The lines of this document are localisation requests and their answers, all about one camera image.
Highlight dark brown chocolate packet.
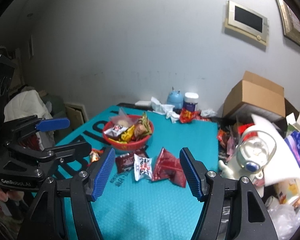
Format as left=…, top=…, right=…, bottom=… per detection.
left=115, top=150, right=148, bottom=174

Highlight white peanut snack packet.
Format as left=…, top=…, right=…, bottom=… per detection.
left=134, top=154, right=153, bottom=181

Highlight silver white snack packet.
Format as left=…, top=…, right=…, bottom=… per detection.
left=104, top=125, right=128, bottom=138

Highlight yellow snack packet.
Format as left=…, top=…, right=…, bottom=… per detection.
left=121, top=125, right=135, bottom=143

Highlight gold red snack bag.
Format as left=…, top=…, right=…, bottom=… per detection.
left=134, top=112, right=152, bottom=141

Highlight person's left hand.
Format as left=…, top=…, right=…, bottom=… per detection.
left=0, top=188, right=24, bottom=202

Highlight white cloth pile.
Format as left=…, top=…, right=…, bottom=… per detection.
left=4, top=90, right=52, bottom=122

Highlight small red orange snack packet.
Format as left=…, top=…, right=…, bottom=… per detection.
left=89, top=148, right=104, bottom=163

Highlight white plush toy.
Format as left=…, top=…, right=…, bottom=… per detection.
left=218, top=160, right=264, bottom=198

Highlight teal foam mat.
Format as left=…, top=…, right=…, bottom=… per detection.
left=32, top=104, right=220, bottom=240

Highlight red plastic basket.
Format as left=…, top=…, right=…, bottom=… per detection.
left=102, top=115, right=154, bottom=151

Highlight clear plastic bag with pastry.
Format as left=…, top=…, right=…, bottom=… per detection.
left=110, top=108, right=135, bottom=128

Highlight large dark red snack bag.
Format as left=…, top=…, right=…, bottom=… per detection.
left=152, top=147, right=186, bottom=187

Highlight white flat device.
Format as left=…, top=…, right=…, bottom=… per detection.
left=134, top=100, right=151, bottom=107

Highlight small white crumpled wrapper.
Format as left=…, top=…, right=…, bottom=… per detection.
left=200, top=109, right=217, bottom=118

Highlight crumpled white tissue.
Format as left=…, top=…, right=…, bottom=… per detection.
left=151, top=97, right=180, bottom=123

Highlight red yellow crumpled wrapper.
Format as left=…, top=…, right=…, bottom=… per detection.
left=179, top=108, right=200, bottom=124

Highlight white-lidded dark jar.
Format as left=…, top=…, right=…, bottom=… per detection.
left=183, top=92, right=199, bottom=112

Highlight brown cardboard box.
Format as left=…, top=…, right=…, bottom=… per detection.
left=222, top=71, right=299, bottom=122

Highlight blue round humidifier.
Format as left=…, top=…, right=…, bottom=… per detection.
left=166, top=88, right=184, bottom=109

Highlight wall intercom panel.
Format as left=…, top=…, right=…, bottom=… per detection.
left=224, top=0, right=269, bottom=48

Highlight framed picture on wall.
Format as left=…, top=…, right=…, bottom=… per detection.
left=276, top=0, right=300, bottom=46

